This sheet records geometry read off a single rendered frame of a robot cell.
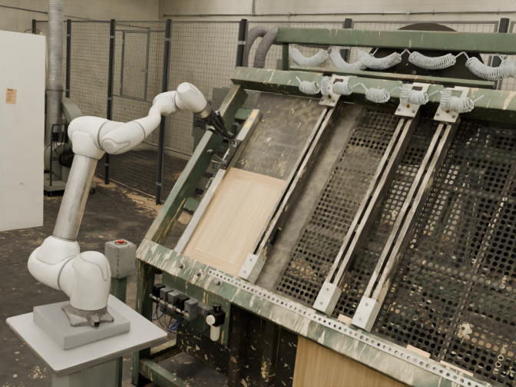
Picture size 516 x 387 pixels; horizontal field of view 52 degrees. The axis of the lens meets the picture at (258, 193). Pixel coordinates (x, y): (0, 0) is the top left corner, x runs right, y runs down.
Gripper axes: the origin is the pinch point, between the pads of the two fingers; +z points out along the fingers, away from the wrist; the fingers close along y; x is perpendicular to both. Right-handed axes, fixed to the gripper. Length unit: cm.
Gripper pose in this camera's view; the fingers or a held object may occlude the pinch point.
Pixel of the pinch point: (224, 133)
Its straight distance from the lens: 297.8
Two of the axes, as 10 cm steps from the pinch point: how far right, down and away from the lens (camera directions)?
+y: -4.5, 8.5, -2.6
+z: 4.6, 4.8, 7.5
